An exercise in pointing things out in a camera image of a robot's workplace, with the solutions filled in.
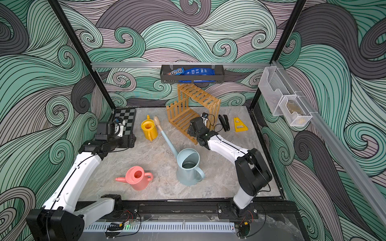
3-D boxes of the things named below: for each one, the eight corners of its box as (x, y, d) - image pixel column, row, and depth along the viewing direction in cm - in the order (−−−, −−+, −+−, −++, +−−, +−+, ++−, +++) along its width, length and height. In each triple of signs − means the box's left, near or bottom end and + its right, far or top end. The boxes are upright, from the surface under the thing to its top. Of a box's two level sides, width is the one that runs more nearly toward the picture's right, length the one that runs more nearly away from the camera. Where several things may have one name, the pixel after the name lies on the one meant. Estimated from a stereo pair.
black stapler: (224, 131, 107) (225, 130, 106) (218, 116, 117) (218, 114, 116) (232, 130, 108) (233, 128, 106) (225, 115, 118) (225, 113, 116)
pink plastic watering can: (124, 185, 83) (115, 178, 74) (132, 170, 89) (125, 162, 80) (148, 193, 81) (142, 186, 71) (154, 177, 86) (150, 169, 77)
